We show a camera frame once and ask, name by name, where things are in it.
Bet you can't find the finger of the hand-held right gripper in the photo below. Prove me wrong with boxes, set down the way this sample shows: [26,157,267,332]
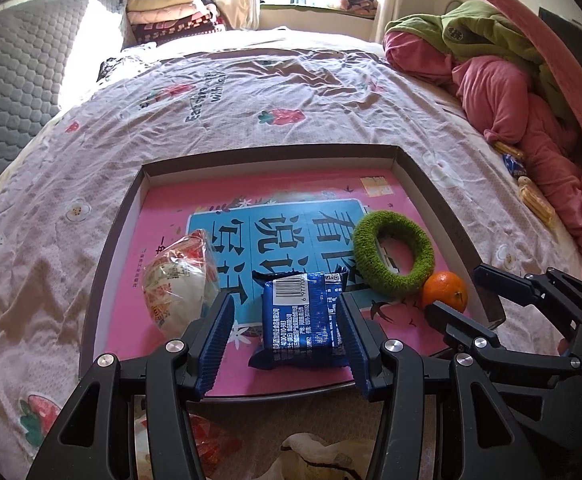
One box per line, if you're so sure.
[425,301,572,386]
[472,262,582,321]

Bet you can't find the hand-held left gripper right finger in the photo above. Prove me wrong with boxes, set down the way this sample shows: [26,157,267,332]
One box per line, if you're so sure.
[337,292,544,480]

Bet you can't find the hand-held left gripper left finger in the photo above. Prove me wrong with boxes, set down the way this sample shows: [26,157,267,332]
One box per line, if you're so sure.
[26,292,237,480]

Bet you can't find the orange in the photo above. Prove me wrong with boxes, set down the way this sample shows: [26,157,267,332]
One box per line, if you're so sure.
[422,271,469,313]

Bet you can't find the bun with red label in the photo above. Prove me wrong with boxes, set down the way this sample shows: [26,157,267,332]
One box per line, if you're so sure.
[131,402,244,480]
[142,228,222,333]

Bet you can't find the green fuzzy scrunchie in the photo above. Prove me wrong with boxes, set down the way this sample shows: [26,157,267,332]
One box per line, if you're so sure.
[352,210,436,295]

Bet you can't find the white bag with black cord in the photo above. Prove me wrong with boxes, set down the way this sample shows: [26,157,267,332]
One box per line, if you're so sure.
[266,432,387,480]

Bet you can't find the brown cardboard box tray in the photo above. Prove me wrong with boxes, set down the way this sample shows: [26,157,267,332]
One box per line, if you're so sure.
[78,144,506,398]

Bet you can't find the small blue snack packet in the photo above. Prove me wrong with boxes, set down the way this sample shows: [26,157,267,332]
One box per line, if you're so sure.
[502,152,526,176]

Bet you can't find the pink quilt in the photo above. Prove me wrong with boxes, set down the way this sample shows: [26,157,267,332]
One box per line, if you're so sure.
[382,30,582,268]

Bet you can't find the pink padded mat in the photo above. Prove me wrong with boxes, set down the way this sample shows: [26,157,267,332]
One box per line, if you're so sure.
[453,0,582,181]

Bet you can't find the black television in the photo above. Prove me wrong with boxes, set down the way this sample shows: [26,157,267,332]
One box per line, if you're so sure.
[538,6,582,96]

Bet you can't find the green blanket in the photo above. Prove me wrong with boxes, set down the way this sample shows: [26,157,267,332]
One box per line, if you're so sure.
[386,0,572,121]

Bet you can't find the strawberry printed bedsheet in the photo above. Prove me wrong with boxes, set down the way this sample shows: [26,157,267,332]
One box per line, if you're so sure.
[0,30,582,480]

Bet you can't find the black and white patterned pillow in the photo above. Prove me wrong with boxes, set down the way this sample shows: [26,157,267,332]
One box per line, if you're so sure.
[96,42,159,81]

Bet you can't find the stack of folded blankets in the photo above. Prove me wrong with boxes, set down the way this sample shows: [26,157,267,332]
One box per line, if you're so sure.
[126,0,229,43]

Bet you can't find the grey quilted headboard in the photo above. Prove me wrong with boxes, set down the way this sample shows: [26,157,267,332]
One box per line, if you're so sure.
[0,0,127,216]

